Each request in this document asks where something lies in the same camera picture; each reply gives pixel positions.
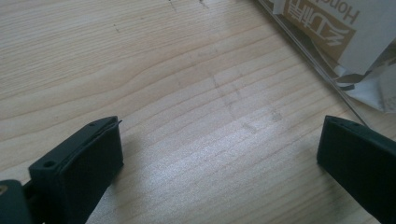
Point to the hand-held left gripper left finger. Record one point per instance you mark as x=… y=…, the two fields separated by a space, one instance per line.
x=77 y=168

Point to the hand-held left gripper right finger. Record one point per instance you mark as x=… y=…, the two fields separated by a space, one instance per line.
x=358 y=155

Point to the white and tan paper packet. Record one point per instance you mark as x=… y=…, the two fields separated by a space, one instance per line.
x=339 y=28

